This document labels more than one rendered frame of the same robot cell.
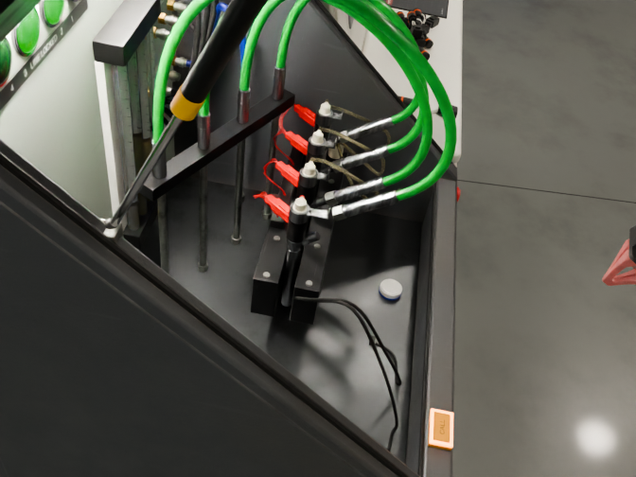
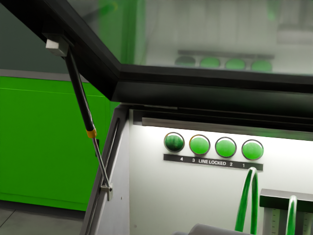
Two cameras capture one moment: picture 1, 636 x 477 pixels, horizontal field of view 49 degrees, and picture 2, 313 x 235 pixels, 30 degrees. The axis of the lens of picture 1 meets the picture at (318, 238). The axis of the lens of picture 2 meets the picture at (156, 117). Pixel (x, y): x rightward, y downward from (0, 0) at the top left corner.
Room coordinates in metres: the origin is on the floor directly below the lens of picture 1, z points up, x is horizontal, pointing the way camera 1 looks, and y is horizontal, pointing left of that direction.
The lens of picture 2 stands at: (0.78, -0.94, 1.83)
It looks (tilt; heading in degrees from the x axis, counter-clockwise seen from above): 17 degrees down; 103
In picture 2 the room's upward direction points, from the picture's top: 1 degrees clockwise
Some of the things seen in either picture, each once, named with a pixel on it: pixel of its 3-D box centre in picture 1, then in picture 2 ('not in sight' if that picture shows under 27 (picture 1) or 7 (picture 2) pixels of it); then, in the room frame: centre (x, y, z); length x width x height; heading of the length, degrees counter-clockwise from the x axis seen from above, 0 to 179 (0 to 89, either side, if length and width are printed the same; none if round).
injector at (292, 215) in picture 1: (299, 259); not in sight; (0.71, 0.02, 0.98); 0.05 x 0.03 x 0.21; 88
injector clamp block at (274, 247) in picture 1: (300, 239); not in sight; (0.83, 0.03, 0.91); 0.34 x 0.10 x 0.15; 178
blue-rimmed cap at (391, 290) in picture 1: (390, 289); not in sight; (0.82, -0.14, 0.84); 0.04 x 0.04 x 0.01
